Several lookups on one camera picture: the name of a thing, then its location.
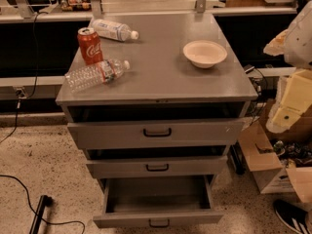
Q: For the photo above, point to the clear plastic water bottle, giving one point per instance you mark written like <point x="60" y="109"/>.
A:
<point x="102" y="72"/>

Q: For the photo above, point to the grey drawer cabinet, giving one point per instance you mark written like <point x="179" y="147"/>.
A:
<point x="162" y="84"/>

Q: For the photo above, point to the grey bottom drawer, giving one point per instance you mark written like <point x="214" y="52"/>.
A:
<point x="157" y="202"/>

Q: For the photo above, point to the white paper bowl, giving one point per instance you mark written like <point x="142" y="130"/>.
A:
<point x="204" y="53"/>

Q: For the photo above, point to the grey drawer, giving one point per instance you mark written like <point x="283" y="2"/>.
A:
<point x="157" y="202"/>
<point x="149" y="167"/>
<point x="152" y="134"/>

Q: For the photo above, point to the black bar on floor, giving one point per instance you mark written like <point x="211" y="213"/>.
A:
<point x="44" y="202"/>

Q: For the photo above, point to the white labelled plastic bottle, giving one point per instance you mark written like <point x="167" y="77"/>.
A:
<point x="113" y="30"/>

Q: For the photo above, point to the grey top drawer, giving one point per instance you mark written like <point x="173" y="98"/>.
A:
<point x="152" y="134"/>

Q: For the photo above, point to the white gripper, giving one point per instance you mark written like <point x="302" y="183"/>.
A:
<point x="300" y="44"/>

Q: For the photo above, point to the grey middle drawer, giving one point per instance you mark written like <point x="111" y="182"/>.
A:
<point x="149" y="167"/>

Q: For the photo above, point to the red cola can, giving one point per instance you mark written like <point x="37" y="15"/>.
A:
<point x="89" y="44"/>

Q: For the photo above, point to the black striped sneaker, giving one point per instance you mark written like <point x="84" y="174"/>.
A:
<point x="295" y="218"/>

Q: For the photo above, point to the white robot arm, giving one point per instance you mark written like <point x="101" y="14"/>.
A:
<point x="298" y="42"/>

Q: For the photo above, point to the open cardboard box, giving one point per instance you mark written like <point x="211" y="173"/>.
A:
<point x="280" y="163"/>

